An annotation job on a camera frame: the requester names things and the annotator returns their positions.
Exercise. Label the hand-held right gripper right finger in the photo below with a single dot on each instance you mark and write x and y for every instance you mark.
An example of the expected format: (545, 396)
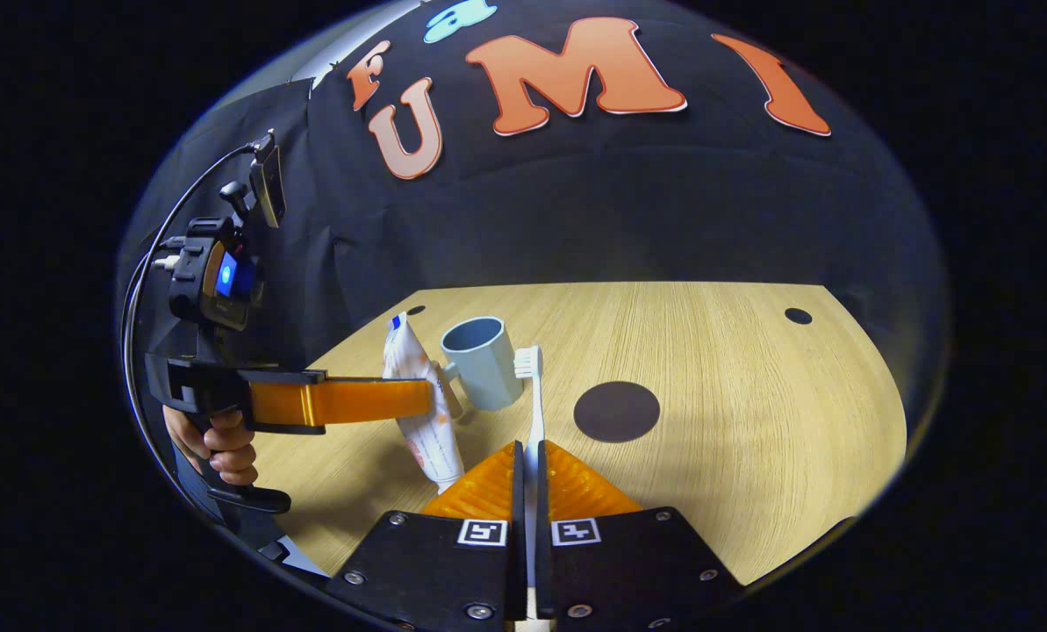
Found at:
(637, 570)

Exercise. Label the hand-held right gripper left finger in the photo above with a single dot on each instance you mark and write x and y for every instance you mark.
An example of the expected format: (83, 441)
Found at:
(435, 570)

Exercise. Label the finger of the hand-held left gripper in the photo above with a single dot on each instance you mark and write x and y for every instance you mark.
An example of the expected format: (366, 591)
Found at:
(356, 401)

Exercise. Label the white toothpaste tube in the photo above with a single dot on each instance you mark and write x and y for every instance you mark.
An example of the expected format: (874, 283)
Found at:
(431, 443)

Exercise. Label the light blue cup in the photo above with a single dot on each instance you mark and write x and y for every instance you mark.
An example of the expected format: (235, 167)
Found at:
(488, 369)

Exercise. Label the dark round coaster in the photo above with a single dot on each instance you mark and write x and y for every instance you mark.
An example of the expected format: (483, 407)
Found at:
(616, 412)

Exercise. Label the white toothbrush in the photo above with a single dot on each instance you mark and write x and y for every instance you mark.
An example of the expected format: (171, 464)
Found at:
(536, 412)

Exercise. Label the black backdrop cloth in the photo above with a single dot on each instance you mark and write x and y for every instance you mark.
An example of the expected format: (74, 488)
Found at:
(620, 211)

